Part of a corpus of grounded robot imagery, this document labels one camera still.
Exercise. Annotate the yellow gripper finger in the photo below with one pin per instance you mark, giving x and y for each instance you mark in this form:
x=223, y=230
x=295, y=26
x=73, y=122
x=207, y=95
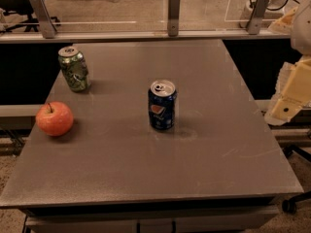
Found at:
x=283, y=25
x=292, y=92

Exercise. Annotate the blue pepsi can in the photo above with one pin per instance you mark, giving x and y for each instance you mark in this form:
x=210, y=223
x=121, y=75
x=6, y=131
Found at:
x=162, y=96

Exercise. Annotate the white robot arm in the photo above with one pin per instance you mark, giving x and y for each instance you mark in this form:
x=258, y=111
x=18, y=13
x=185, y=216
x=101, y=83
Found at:
x=301, y=30

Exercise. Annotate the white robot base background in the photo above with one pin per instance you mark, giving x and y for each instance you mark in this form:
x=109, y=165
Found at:
x=274, y=9

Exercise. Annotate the green soda can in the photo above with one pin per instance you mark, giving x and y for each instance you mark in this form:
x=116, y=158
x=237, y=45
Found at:
x=73, y=66

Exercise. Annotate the red apple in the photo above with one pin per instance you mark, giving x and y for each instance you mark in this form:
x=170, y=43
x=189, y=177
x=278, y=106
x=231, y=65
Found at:
x=55, y=119

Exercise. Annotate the black office chair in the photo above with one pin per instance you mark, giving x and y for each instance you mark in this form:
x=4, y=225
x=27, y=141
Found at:
x=19, y=7

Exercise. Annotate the right metal bracket post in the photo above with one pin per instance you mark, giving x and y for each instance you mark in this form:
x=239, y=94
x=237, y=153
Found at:
x=254, y=24

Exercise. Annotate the metal bracket post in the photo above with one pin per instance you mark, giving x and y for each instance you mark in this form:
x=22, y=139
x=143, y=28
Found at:
x=173, y=17
x=254, y=24
x=47, y=29

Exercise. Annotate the middle metal bracket post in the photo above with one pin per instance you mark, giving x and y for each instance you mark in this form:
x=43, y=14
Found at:
x=173, y=17

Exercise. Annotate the left metal bracket post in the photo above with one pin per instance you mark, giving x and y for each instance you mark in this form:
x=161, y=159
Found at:
x=47, y=29

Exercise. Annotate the grey metal rail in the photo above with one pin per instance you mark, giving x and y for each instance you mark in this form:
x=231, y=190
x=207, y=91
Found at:
x=134, y=36

